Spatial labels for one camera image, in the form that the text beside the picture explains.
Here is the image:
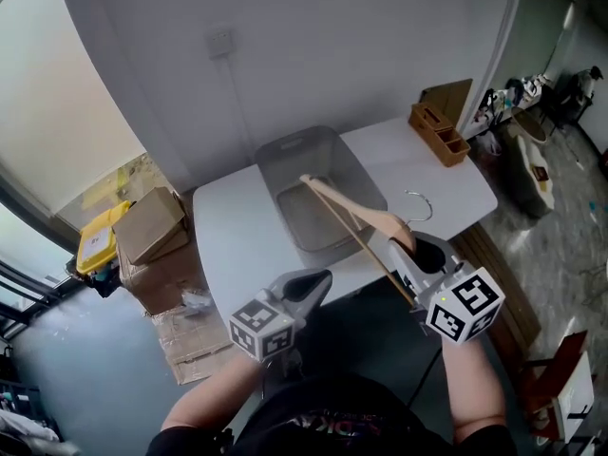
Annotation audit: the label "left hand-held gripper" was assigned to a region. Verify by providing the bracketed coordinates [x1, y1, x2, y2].
[228, 268, 334, 363]

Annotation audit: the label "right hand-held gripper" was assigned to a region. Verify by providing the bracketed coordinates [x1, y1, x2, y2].
[387, 230, 505, 346]

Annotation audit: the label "wooden clothes hanger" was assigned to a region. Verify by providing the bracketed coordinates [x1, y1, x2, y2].
[299, 173, 434, 308]

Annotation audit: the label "grey plastic bin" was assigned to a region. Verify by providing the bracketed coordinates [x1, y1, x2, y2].
[254, 124, 389, 266]

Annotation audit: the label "person's left forearm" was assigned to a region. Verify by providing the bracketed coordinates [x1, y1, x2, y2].
[161, 349, 267, 431]

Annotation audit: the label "person's right forearm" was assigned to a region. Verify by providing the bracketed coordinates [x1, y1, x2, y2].
[441, 337, 507, 441]

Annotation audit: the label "large cardboard box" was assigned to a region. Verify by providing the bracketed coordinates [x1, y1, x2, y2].
[118, 235, 210, 316]

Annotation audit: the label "small cardboard box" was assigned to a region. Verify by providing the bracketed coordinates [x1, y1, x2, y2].
[112, 186, 190, 266]

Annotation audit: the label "yellow lidded box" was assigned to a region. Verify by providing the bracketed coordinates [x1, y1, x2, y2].
[75, 200, 132, 276]

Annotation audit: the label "white table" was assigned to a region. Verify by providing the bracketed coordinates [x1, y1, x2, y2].
[192, 114, 499, 332]

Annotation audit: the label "stack of wooden slats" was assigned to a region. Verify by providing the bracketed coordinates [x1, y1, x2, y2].
[450, 223, 542, 365]

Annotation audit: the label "clear plastic bags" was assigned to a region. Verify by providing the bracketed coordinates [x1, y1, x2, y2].
[181, 288, 213, 315]

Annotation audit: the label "beige curved sofa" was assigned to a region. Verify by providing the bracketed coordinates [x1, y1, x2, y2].
[503, 121, 557, 220]

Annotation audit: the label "wooden desk organizer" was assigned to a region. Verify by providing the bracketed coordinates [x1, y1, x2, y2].
[408, 102, 471, 168]

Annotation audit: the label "person's black printed shirt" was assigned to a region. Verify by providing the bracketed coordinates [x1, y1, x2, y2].
[146, 372, 519, 456]

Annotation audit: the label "reddish wooden chair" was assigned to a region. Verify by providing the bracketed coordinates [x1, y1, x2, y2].
[517, 330, 599, 446]

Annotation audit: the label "brown cardboard sheet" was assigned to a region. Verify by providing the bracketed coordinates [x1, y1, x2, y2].
[420, 78, 474, 140]

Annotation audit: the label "round wooden tray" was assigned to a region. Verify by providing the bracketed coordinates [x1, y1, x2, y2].
[510, 106, 548, 143]

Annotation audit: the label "white board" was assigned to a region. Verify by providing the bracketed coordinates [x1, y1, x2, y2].
[553, 349, 595, 444]

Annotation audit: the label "black rack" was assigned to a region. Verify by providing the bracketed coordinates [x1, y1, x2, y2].
[0, 344, 63, 446]

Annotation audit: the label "black-framed window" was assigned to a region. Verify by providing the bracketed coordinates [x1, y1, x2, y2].
[0, 0, 143, 341]

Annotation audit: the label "black cable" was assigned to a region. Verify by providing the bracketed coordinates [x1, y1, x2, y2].
[406, 344, 444, 408]

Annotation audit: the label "white wall socket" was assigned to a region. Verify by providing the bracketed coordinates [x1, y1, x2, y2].
[204, 25, 235, 61]

